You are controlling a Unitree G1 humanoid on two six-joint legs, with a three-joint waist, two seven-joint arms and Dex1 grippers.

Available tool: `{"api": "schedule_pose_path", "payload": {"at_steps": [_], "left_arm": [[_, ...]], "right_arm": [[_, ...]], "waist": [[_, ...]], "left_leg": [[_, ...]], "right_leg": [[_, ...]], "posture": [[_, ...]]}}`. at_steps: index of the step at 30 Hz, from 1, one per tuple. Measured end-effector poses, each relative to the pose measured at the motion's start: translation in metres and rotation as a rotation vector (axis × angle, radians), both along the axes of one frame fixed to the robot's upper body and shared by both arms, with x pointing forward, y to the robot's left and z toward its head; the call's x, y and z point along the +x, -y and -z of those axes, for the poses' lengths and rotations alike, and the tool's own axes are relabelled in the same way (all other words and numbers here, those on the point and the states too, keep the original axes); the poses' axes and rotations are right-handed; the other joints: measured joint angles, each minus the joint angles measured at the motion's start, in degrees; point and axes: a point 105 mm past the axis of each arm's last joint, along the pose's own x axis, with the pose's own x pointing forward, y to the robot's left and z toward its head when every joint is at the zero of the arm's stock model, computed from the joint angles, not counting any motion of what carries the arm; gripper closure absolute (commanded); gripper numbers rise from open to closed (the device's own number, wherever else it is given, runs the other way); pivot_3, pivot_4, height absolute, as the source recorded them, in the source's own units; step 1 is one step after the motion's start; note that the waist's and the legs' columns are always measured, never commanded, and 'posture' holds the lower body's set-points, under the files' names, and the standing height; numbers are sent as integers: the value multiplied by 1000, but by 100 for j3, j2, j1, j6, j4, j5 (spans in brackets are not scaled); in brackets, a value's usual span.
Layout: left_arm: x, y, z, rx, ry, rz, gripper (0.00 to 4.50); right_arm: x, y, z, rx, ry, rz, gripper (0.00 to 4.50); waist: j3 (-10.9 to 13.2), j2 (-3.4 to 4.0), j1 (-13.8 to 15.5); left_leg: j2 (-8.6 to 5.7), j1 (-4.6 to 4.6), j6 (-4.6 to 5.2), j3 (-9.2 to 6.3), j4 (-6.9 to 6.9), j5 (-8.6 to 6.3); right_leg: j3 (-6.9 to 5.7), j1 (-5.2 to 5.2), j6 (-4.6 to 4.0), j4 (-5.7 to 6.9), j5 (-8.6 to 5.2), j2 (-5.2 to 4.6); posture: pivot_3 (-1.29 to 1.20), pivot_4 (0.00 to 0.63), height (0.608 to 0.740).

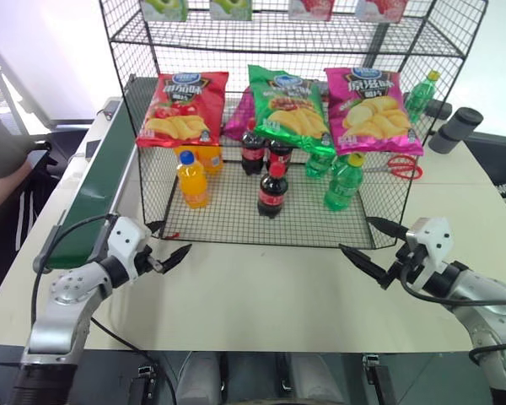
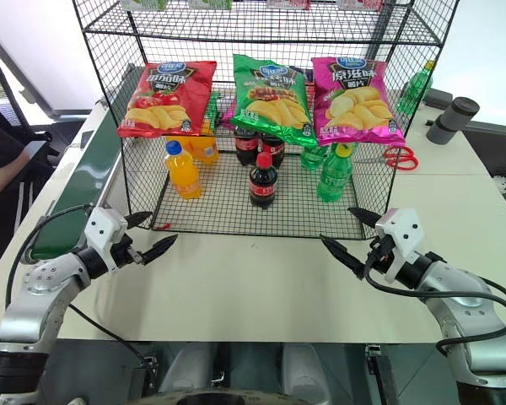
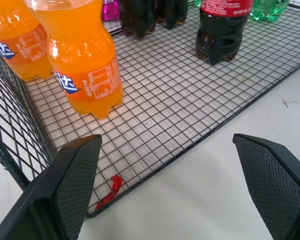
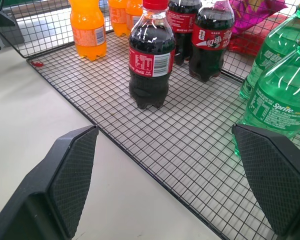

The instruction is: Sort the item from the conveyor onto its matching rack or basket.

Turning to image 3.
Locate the red plastic scrap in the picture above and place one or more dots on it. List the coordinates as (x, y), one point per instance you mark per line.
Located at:
(112, 191)

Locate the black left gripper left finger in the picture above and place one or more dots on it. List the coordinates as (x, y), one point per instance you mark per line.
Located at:
(65, 190)

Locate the dark cola plastic bottle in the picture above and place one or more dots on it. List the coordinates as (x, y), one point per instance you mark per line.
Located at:
(172, 12)
(137, 17)

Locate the green plastic soda bottle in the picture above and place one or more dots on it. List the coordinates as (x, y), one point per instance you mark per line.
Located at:
(267, 10)

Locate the orange soda plastic bottle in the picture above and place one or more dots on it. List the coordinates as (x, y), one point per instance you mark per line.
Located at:
(82, 62)
(17, 42)

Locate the cola bottle with red label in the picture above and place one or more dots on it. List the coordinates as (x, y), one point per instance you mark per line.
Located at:
(221, 32)

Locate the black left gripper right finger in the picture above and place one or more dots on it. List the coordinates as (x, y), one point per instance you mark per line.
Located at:
(272, 185)

